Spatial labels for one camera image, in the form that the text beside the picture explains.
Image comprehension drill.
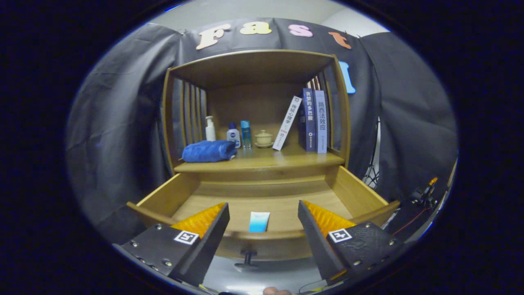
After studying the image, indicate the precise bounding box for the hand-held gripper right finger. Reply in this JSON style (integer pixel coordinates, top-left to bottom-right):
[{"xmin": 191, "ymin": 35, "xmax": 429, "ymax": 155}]
[{"xmin": 298, "ymin": 200, "xmax": 410, "ymax": 286}]

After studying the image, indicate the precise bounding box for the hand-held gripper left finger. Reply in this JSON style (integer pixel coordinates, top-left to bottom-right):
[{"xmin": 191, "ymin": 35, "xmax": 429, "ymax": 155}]
[{"xmin": 113, "ymin": 202, "xmax": 231, "ymax": 287}]

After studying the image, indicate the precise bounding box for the blue squeeze tube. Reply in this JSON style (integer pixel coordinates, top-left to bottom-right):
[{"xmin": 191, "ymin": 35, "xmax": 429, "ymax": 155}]
[{"xmin": 248, "ymin": 211, "xmax": 271, "ymax": 233}]

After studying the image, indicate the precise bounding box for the wooden drawer with black knob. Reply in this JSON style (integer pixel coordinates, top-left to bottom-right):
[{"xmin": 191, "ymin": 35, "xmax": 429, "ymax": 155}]
[{"xmin": 126, "ymin": 165, "xmax": 401, "ymax": 271}]

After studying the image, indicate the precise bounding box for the wooden countertop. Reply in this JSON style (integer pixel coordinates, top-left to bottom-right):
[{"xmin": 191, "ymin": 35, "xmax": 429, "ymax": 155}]
[{"xmin": 174, "ymin": 141, "xmax": 346, "ymax": 173}]

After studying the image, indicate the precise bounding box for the wooden cabinet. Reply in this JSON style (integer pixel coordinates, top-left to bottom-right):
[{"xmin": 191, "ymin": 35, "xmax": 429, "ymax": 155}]
[{"xmin": 160, "ymin": 49, "xmax": 352, "ymax": 183}]

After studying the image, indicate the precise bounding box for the black tripod stand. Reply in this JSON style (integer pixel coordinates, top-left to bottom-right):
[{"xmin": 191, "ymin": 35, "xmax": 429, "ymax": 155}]
[{"xmin": 362, "ymin": 117, "xmax": 381, "ymax": 189}]

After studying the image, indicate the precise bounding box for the blue folded towel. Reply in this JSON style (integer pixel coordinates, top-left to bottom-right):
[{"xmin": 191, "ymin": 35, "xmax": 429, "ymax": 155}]
[{"xmin": 181, "ymin": 140, "xmax": 238, "ymax": 163}]

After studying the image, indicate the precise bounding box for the white bottle with blue cap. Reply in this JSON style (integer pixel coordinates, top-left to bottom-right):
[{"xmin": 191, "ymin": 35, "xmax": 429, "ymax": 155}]
[{"xmin": 226, "ymin": 122, "xmax": 241, "ymax": 149}]

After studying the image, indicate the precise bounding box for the clear blue bottle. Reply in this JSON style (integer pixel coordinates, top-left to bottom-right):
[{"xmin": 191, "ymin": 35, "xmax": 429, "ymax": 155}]
[{"xmin": 240, "ymin": 120, "xmax": 252, "ymax": 149}]

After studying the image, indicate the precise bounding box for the orange and black clamp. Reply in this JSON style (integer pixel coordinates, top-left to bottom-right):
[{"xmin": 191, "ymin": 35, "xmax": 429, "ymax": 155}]
[{"xmin": 411, "ymin": 177, "xmax": 438, "ymax": 207}]

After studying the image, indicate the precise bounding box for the beige lidded teacup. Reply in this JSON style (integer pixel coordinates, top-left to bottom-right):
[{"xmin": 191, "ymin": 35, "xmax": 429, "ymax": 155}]
[{"xmin": 254, "ymin": 130, "xmax": 274, "ymax": 148}]

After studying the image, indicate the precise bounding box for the pale purple book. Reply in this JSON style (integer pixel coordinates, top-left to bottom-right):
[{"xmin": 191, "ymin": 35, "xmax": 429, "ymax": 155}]
[{"xmin": 314, "ymin": 90, "xmax": 328, "ymax": 154}]

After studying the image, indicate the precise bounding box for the dark blue book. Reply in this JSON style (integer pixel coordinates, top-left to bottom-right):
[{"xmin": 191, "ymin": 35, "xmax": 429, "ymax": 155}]
[{"xmin": 298, "ymin": 88, "xmax": 316, "ymax": 152}]

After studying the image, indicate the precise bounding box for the white book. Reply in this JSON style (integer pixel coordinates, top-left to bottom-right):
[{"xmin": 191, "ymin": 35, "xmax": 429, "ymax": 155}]
[{"xmin": 272, "ymin": 95, "xmax": 303, "ymax": 151}]

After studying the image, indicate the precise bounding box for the black backdrop cloth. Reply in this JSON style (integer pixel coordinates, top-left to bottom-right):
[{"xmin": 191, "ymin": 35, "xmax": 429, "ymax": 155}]
[{"xmin": 65, "ymin": 16, "xmax": 459, "ymax": 246}]

